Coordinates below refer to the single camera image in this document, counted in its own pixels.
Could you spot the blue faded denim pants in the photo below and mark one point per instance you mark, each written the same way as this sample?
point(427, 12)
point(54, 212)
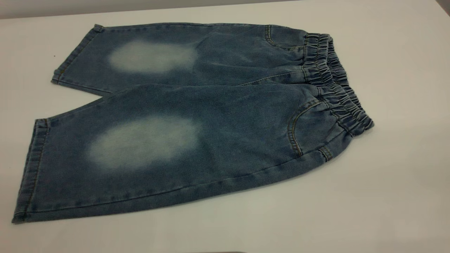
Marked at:
point(211, 116)

